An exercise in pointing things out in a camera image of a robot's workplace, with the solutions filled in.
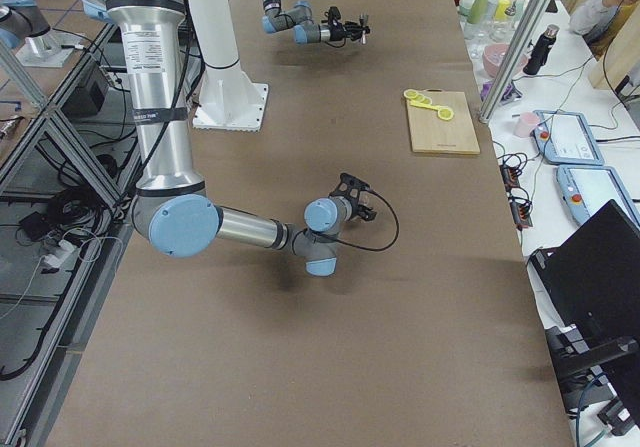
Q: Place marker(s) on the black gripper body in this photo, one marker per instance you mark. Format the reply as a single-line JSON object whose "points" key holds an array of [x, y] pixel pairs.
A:
{"points": [[366, 213], [342, 31]]}

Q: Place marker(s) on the steel jigger measuring cup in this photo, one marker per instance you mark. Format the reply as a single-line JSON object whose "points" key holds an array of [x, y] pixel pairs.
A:
{"points": [[364, 30]]}

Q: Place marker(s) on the green plastic cup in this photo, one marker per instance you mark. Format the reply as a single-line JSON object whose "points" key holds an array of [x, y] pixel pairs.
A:
{"points": [[477, 11]]}

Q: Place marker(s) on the yellow plastic cup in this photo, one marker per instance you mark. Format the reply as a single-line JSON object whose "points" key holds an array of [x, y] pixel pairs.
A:
{"points": [[500, 14]]}

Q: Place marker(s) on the pink plastic cup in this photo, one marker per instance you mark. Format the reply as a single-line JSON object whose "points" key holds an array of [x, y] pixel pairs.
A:
{"points": [[526, 123]]}

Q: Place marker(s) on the bamboo cutting board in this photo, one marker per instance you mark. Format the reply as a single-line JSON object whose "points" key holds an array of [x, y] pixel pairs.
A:
{"points": [[429, 134]]}

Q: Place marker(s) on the yellow plastic spoon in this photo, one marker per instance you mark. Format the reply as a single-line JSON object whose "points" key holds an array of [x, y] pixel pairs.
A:
{"points": [[431, 106]]}

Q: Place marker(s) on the pink bowl with ice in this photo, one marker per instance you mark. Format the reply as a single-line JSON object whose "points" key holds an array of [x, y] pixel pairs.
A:
{"points": [[493, 56]]}

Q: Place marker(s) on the purple cloth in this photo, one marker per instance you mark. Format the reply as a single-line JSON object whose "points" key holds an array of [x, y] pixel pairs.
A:
{"points": [[510, 94]]}

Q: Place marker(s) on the black water bottle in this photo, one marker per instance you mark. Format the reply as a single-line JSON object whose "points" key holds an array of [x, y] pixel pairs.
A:
{"points": [[541, 50]]}

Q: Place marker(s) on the upper teach pendant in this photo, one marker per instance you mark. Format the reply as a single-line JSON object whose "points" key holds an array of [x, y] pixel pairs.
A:
{"points": [[565, 138]]}

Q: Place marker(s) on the teach pendant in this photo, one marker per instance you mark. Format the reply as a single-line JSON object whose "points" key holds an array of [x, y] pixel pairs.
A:
{"points": [[585, 189], [565, 138]]}

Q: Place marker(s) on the lower teach pendant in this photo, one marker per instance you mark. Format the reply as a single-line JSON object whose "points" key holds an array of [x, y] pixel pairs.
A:
{"points": [[585, 189]]}

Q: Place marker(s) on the black computer monitor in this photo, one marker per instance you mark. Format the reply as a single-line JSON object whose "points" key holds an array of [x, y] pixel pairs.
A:
{"points": [[593, 277]]}

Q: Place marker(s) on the man in grey jacket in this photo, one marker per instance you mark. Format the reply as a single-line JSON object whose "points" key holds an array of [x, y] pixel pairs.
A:
{"points": [[594, 17]]}

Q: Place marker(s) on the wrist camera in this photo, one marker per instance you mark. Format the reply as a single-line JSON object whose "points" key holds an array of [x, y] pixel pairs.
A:
{"points": [[350, 188], [333, 15]]}

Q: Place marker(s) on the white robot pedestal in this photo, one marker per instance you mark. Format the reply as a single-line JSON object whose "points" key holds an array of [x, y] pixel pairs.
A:
{"points": [[228, 99]]}

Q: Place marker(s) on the aluminium frame post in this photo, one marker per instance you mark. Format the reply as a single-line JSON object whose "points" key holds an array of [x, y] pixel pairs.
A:
{"points": [[519, 42]]}

